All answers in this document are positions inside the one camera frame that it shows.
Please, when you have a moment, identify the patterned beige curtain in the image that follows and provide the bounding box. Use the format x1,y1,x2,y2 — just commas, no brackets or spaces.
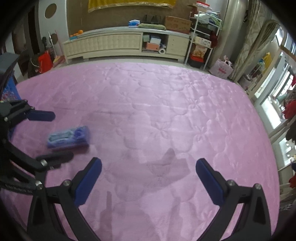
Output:
229,1,268,81

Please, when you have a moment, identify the cardboard box on cabinet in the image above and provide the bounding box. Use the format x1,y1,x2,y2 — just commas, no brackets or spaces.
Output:
164,16,192,34

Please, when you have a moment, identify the pink quilted table cover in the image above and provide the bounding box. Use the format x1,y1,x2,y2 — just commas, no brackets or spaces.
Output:
13,62,280,240

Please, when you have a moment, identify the paper towel roll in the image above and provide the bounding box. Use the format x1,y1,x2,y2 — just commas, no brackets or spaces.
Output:
158,48,166,55

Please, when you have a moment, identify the blue tissue pack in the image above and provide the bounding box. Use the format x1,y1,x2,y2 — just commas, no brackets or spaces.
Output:
128,20,140,28

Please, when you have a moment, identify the pink gift bag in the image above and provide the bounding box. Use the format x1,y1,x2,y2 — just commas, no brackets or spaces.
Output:
209,56,233,79

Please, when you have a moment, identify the plate of oranges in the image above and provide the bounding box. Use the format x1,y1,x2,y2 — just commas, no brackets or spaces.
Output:
69,30,84,40

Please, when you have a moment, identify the blue plastic basket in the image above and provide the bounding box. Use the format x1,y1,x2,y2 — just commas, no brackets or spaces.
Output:
1,76,21,101

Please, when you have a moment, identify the wooden clothes drying rack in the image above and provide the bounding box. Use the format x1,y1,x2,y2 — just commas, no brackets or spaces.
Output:
269,74,296,202

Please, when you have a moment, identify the green folded towel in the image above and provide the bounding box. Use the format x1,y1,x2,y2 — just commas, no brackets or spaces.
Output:
138,23,166,31

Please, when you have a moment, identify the yellow cloth covered television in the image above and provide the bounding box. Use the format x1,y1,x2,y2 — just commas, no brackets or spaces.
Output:
88,0,177,13

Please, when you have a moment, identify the red shopping bag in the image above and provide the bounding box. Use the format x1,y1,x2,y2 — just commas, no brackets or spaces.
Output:
38,51,53,74

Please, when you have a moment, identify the silver standing air conditioner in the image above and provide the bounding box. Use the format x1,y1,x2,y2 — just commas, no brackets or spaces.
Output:
208,1,249,67

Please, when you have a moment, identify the arched standing mirror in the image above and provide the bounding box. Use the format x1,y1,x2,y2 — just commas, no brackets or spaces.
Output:
235,20,281,94

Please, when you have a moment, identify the cream TV cabinet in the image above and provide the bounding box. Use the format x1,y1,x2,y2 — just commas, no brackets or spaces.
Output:
62,27,190,62

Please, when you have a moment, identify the broom and dustpan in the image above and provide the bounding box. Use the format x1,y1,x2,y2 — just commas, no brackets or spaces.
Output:
48,31,66,68

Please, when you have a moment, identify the small blue purple packet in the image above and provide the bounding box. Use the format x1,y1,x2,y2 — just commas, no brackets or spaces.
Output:
47,126,90,150

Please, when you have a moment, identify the black bag on floor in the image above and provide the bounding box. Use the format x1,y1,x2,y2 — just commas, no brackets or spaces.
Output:
28,55,40,78

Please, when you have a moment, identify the white wire shelf rack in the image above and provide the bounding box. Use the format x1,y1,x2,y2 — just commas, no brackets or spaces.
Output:
185,1,222,68

